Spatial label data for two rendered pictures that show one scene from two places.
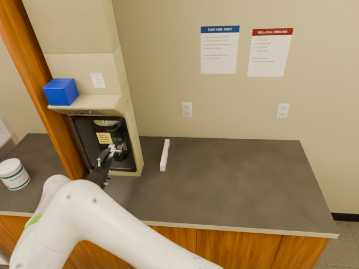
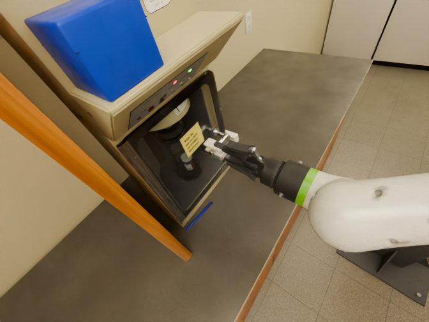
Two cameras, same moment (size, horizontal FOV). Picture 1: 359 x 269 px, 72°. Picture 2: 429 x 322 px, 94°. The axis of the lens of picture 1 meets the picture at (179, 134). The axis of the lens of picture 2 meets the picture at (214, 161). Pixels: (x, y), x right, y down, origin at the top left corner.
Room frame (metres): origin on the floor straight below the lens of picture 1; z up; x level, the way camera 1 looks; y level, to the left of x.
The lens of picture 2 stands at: (0.75, 0.70, 1.63)
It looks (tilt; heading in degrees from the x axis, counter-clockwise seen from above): 50 degrees down; 311
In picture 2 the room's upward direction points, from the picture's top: 17 degrees counter-clockwise
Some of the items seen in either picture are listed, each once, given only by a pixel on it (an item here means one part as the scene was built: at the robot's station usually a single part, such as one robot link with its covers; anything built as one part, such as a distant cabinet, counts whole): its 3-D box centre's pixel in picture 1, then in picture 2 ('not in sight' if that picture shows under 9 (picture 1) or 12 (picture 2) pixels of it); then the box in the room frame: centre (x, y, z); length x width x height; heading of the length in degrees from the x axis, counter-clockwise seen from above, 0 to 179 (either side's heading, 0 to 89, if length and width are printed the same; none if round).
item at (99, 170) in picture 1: (100, 172); (263, 168); (0.86, 0.40, 1.20); 0.09 x 0.07 x 0.08; 171
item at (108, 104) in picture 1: (88, 109); (175, 75); (1.02, 0.43, 1.46); 0.32 x 0.12 x 0.10; 81
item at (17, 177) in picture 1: (13, 174); not in sight; (1.07, 1.02, 1.02); 0.13 x 0.13 x 0.15
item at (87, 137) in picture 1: (104, 145); (194, 156); (1.06, 0.42, 1.19); 0.30 x 0.01 x 0.40; 81
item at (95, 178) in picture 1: (95, 183); (291, 179); (0.78, 0.41, 1.20); 0.12 x 0.06 x 0.09; 81
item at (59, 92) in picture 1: (61, 92); (101, 45); (1.03, 0.52, 1.56); 0.10 x 0.10 x 0.09; 81
